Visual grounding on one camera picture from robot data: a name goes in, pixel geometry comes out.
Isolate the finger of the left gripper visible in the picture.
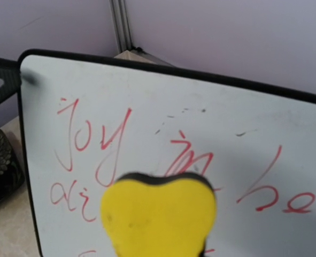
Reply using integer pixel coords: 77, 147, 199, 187
0, 58, 21, 104

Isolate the white whiteboard black frame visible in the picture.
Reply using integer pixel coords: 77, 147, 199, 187
18, 49, 316, 256

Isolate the yellow black whiteboard eraser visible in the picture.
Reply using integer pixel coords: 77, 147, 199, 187
100, 172, 217, 256

